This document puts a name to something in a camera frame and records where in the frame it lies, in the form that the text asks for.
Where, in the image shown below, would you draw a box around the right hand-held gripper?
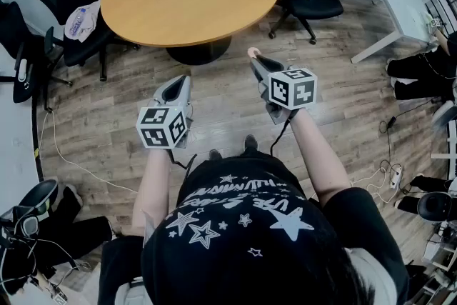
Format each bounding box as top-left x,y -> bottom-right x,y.
249,55 -> 318,126

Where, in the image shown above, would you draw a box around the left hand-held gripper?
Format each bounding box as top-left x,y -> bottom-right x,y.
136,74 -> 194,151

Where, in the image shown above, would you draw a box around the person's left forearm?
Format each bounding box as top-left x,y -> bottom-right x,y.
131,147 -> 173,237

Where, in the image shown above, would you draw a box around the person's right forearm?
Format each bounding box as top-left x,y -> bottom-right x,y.
288,107 -> 353,209

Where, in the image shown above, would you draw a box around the person's right black shoe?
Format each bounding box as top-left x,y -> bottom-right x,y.
244,134 -> 258,154

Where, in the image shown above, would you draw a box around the person's black trousers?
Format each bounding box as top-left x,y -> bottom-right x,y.
238,148 -> 273,160

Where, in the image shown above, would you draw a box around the plastic bag with bottle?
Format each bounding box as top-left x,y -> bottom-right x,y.
64,0 -> 103,44

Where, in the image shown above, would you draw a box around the clear plastic water bottle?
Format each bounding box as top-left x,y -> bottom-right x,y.
69,8 -> 87,36

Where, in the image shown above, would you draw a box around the black power adapter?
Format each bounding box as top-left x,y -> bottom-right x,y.
378,115 -> 398,134

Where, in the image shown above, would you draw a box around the white rectangular desk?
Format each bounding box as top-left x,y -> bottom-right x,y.
335,0 -> 438,65

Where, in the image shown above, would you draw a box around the white curved desk black edge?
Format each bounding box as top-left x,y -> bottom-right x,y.
0,42 -> 46,206

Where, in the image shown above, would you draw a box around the white power strip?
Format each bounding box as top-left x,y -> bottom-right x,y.
389,165 -> 404,190

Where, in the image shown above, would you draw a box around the black star print t-shirt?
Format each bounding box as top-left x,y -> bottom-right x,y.
98,155 -> 410,305

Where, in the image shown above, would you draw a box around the black office chair with bag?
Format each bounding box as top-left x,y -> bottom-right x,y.
0,0 -> 74,111

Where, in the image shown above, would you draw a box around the black grey headset device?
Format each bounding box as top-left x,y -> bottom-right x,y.
0,178 -> 60,244

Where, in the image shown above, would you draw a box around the black rounded device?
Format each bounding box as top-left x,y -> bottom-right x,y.
416,191 -> 456,223

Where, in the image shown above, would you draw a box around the white metal rack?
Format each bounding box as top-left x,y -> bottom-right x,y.
423,221 -> 457,305

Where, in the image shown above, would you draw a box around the black table pedestal base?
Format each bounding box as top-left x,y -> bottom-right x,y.
166,34 -> 233,66

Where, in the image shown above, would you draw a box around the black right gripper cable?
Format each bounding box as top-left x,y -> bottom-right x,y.
269,116 -> 294,158

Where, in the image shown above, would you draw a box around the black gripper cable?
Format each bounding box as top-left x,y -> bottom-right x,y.
269,116 -> 294,158
166,149 -> 198,169

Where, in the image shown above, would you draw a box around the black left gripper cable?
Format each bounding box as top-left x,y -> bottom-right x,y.
166,149 -> 198,169

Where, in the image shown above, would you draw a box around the white floor cable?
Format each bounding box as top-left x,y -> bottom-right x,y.
39,110 -> 139,194

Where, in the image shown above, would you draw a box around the white head strap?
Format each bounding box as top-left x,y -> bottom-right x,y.
344,248 -> 399,305

